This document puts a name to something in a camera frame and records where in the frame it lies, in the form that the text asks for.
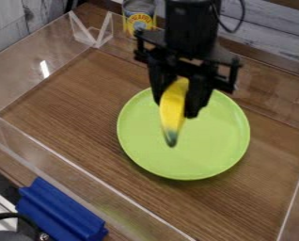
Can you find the green round plate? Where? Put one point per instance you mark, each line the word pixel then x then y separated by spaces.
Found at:
pixel 213 142

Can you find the yellow toy banana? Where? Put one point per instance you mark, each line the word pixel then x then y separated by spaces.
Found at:
pixel 173 110

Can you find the yellow labelled tin can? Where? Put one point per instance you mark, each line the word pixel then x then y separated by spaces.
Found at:
pixel 139 15

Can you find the clear acrylic enclosure wall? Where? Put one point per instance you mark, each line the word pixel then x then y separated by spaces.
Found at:
pixel 66 79

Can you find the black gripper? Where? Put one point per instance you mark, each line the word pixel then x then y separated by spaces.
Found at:
pixel 210 68

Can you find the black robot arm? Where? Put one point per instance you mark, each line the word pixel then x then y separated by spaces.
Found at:
pixel 191 24

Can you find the blue plastic clamp block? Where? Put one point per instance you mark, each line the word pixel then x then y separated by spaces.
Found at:
pixel 65 219

